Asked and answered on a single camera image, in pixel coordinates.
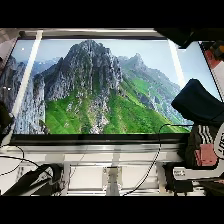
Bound pink garment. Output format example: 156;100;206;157
194;143;220;168

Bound blue jeans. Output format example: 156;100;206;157
171;78;224;127

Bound black cable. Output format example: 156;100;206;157
0;142;26;177
121;123;195;197

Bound black white-striped garment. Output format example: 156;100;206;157
184;123;222;168

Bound heap of clothes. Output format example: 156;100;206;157
199;39;224;88

